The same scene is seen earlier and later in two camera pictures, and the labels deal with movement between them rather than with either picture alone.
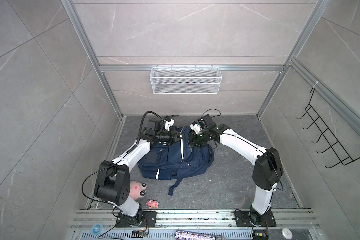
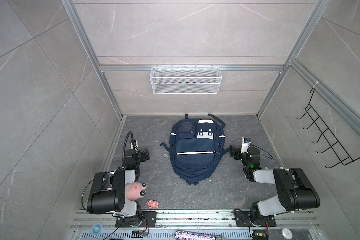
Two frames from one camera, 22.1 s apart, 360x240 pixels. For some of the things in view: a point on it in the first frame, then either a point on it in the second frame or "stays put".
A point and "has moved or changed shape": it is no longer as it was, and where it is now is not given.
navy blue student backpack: [176, 160] has moved or changed shape
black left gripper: [173, 132] to [141, 155]
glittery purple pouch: [182, 235] stays put
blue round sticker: [96, 228] stays put
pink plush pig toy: [137, 189] stays put
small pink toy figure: [152, 203] stays put
